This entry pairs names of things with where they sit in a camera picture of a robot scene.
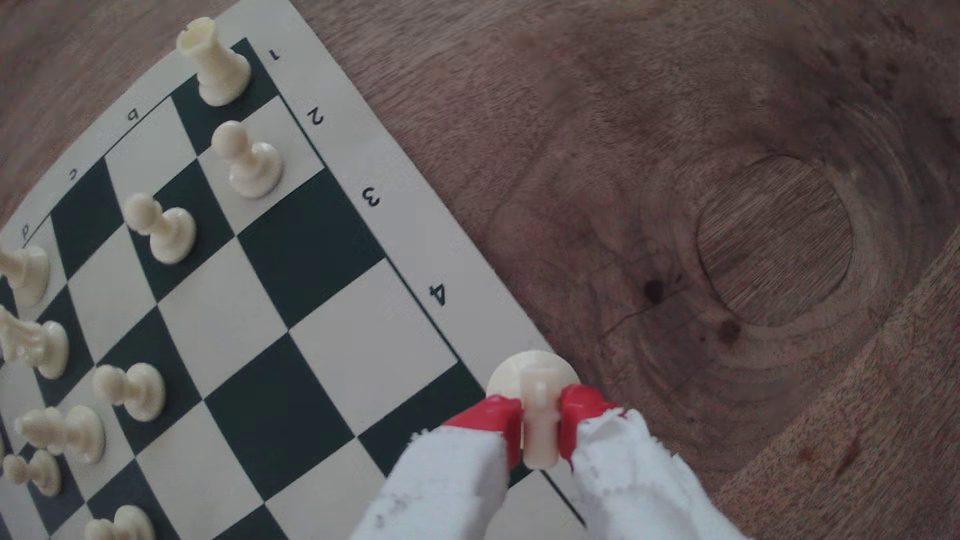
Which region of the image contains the white chess bishop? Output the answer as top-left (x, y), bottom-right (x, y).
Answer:
top-left (13, 405), bottom-right (106, 465)

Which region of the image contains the white chess knight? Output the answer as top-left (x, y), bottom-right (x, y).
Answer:
top-left (0, 306), bottom-right (70, 381)
top-left (486, 350), bottom-right (582, 471)

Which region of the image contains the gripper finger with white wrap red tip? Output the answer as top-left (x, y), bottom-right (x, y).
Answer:
top-left (348, 395), bottom-right (524, 540)
top-left (558, 384), bottom-right (753, 540)

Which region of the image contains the white chess rook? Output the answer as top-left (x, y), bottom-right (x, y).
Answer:
top-left (176, 16), bottom-right (252, 108)

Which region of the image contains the white chess pawn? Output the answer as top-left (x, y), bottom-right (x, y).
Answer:
top-left (2, 448), bottom-right (63, 498)
top-left (210, 120), bottom-right (285, 200)
top-left (91, 362), bottom-right (167, 423)
top-left (84, 504), bottom-right (156, 540)
top-left (122, 192), bottom-right (198, 266)

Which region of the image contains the white chess queen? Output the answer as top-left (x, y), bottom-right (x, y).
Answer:
top-left (0, 241), bottom-right (51, 309)

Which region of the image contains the green white chess board mat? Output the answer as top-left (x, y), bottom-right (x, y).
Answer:
top-left (0, 0), bottom-right (594, 540)

